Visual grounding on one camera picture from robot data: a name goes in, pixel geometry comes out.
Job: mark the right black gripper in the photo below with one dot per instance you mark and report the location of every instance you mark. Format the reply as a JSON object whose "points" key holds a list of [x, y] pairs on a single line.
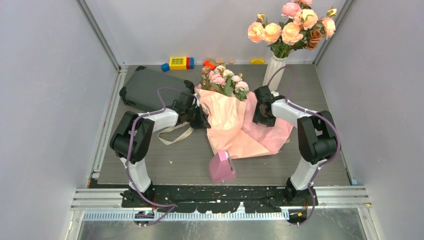
{"points": [[270, 122]]}

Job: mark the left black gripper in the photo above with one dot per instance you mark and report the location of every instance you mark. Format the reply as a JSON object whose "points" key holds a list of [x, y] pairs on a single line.
{"points": [[201, 121]]}

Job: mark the cream printed ribbon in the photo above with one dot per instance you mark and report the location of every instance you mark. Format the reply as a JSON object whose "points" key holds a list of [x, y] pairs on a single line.
{"points": [[181, 132]]}

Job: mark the pink paper bouquet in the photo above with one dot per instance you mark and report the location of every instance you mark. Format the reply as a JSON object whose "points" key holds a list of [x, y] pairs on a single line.
{"points": [[230, 105]]}

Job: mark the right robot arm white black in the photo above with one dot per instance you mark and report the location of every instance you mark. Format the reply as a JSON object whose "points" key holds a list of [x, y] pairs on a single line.
{"points": [[318, 139]]}

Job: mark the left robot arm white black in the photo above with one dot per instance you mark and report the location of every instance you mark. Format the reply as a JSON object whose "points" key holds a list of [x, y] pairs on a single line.
{"points": [[132, 137]]}

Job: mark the white ribbed vase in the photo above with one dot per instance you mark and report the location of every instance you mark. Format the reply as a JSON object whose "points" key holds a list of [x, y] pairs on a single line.
{"points": [[274, 72]]}

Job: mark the peach pink flowers in vase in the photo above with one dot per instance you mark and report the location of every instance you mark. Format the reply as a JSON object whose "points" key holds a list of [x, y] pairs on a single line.
{"points": [[303, 29]]}

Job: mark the small yellow toy block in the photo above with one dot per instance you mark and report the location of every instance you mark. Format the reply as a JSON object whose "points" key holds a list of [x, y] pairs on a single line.
{"points": [[257, 61]]}

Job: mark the orange red toy block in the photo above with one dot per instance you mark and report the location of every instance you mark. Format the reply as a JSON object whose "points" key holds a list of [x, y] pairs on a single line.
{"points": [[209, 64]]}

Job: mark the red blue toy block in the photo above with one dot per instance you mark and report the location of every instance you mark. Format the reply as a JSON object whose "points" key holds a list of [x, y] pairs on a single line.
{"points": [[189, 63]]}

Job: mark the dark grey hard case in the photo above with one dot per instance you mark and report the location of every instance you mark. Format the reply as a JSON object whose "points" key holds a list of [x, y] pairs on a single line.
{"points": [[140, 91]]}

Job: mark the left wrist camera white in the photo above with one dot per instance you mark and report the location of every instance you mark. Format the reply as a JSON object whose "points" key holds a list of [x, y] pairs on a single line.
{"points": [[196, 100]]}

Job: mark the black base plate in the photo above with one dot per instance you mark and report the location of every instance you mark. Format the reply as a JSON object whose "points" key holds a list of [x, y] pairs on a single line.
{"points": [[218, 199]]}

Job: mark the aluminium frame rail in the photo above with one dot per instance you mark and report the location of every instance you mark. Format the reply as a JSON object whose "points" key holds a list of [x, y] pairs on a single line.
{"points": [[101, 204]]}

